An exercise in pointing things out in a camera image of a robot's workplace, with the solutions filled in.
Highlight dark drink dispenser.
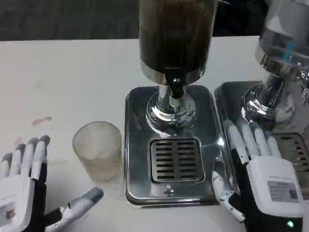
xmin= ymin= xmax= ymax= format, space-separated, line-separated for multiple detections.
xmin=138 ymin=0 xmax=215 ymax=132

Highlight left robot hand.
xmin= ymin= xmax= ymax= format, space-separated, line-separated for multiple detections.
xmin=0 ymin=135 xmax=104 ymax=232

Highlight clear ribbed glass cup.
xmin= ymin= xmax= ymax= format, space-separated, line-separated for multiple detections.
xmin=72 ymin=121 xmax=123 ymax=182

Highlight steel drip tray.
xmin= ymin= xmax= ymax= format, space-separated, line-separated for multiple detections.
xmin=125 ymin=86 xmax=224 ymax=206
xmin=214 ymin=81 xmax=309 ymax=191

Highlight black dispenser tap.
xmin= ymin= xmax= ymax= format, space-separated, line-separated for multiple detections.
xmin=168 ymin=76 xmax=185 ymax=100

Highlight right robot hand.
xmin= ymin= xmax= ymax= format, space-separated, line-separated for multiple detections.
xmin=211 ymin=120 xmax=305 ymax=232

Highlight clear drink dispenser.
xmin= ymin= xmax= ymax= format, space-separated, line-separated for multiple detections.
xmin=242 ymin=0 xmax=309 ymax=126

